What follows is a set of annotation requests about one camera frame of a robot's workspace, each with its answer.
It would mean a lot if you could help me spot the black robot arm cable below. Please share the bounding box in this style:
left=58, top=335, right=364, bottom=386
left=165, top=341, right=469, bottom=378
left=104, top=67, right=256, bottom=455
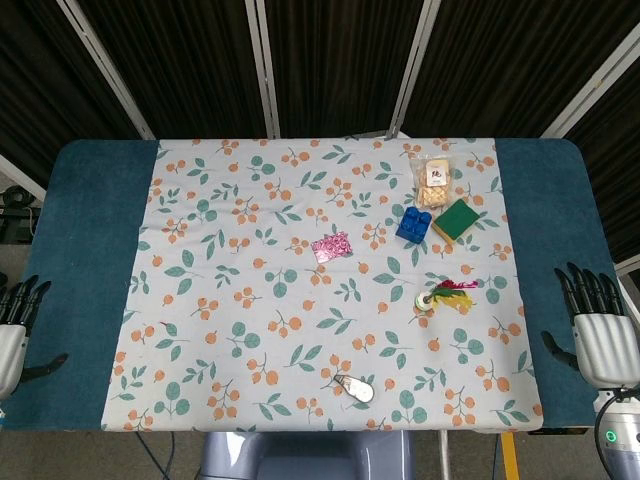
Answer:
left=593, top=385, right=634, bottom=480

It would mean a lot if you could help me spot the floral print tablecloth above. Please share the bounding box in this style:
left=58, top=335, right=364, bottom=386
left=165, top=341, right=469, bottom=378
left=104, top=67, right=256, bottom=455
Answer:
left=99, top=137, right=545, bottom=434

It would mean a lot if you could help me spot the clear cracker snack packet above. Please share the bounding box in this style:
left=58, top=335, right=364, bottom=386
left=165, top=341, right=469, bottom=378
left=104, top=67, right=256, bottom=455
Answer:
left=408, top=153, right=457, bottom=211

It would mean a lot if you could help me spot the yellow floor tape strip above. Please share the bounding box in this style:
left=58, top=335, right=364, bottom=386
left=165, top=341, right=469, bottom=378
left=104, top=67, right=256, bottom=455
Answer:
left=501, top=432, right=519, bottom=480

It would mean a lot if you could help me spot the teal blue table cover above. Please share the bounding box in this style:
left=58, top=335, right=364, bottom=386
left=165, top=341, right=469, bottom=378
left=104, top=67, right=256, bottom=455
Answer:
left=0, top=138, right=617, bottom=432

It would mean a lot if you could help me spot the pink foil packet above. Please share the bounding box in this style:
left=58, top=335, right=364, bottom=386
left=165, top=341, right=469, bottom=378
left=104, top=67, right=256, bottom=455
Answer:
left=310, top=231, right=354, bottom=264

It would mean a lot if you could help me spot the silver white nail clipper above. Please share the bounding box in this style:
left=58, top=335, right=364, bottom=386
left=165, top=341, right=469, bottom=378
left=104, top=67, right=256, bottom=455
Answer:
left=332, top=373, right=376, bottom=404

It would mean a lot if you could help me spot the grey blue robot torso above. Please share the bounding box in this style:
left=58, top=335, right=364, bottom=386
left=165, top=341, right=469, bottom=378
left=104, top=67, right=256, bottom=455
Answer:
left=199, top=430, right=416, bottom=480

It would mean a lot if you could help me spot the black pleated screen panel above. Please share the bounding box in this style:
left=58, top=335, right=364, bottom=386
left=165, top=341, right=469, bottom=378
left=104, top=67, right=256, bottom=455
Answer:
left=79, top=0, right=267, bottom=140
left=403, top=0, right=640, bottom=139
left=563, top=82, right=640, bottom=264
left=263, top=0, right=426, bottom=139
left=0, top=0, right=145, bottom=199

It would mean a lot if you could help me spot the white table leg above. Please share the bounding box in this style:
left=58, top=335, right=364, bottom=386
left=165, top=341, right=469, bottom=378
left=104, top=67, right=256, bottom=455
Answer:
left=438, top=432, right=452, bottom=480

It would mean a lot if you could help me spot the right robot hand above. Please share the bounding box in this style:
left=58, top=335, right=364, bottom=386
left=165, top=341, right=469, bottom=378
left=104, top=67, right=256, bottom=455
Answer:
left=541, top=262, right=640, bottom=389

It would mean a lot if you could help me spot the green yellow scouring sponge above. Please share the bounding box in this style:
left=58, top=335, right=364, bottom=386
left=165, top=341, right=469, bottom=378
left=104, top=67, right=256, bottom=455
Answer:
left=431, top=198, right=481, bottom=246

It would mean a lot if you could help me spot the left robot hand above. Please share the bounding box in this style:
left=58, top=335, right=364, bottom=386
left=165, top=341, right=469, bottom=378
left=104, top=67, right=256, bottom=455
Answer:
left=0, top=274, right=70, bottom=399

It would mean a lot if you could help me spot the colourful feather shuttlecock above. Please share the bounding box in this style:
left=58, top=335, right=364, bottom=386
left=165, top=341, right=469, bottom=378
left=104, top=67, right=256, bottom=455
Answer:
left=413, top=279, right=479, bottom=314

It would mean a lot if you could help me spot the blue toy building block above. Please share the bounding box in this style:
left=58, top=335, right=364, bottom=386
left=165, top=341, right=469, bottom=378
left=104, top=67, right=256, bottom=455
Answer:
left=395, top=205, right=433, bottom=245

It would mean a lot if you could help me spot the black equipment on floor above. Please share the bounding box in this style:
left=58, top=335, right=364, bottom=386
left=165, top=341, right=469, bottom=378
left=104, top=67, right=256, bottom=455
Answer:
left=0, top=184, right=42, bottom=246

